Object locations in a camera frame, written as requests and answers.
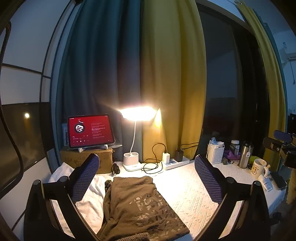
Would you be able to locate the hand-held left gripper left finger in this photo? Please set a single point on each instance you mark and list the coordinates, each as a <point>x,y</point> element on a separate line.
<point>84,178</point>

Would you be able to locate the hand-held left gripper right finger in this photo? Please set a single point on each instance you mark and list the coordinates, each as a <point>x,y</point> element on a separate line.
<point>208,178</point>

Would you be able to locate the dark brown t-shirt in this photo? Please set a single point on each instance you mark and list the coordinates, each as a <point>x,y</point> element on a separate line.
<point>138,204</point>

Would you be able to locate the plain white cloth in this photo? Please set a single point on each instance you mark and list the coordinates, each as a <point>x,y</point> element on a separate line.
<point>94,190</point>

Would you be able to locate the white plastic basket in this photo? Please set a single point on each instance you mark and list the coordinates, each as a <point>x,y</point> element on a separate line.
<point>215,155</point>

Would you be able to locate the small green figurine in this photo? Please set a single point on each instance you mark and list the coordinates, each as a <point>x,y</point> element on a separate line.
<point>225,161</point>

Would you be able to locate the brown cardboard box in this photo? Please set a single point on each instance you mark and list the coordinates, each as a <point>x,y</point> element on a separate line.
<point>69,158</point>

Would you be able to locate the white textured bedspread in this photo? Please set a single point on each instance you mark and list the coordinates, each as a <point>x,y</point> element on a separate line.
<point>185,192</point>

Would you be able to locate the grey tablet stand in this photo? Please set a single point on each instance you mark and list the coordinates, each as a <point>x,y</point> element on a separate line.
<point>81,149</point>

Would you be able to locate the purple cloth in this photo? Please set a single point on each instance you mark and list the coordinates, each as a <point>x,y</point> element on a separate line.
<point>231,156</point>

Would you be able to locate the white mug with bear print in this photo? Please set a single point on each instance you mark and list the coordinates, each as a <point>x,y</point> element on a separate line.
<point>256,169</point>

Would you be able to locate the white power strip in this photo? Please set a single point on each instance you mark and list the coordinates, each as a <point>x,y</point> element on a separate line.
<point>178,162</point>

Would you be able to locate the stainless steel tumbler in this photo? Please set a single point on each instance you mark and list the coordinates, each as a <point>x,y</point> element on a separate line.
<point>245,155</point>

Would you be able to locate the black flat device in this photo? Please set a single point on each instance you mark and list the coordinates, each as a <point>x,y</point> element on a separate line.
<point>278,180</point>

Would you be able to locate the blue white plastic bag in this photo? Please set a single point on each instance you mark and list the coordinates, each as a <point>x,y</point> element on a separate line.
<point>216,142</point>

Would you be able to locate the black charger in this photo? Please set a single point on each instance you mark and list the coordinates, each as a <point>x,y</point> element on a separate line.
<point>179,155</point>

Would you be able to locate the clear jar with white lid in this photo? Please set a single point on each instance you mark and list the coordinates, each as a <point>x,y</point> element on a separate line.
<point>234,148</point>

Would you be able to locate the white tube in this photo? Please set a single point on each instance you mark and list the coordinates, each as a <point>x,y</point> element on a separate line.
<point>266,183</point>

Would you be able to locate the white charger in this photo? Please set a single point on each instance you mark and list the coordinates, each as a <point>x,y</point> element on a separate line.
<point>166,157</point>

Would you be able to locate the tablet with red screen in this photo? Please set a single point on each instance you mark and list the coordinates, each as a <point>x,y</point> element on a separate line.
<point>92,131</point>

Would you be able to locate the small printed box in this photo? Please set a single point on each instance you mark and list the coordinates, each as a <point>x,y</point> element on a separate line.
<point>64,134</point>

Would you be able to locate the white desk lamp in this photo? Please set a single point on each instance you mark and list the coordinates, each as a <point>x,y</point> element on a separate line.
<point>131,162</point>

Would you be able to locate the yellow curtain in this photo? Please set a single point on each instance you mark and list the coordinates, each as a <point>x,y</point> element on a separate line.
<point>171,69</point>
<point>272,81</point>

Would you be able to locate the dark glass window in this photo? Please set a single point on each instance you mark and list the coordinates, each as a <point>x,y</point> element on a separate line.
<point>226,81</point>

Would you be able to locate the white air conditioner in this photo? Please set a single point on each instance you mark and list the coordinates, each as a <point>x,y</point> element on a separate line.
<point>289,52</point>

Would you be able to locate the teal curtain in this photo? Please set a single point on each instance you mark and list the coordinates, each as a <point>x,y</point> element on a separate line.
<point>97,69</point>

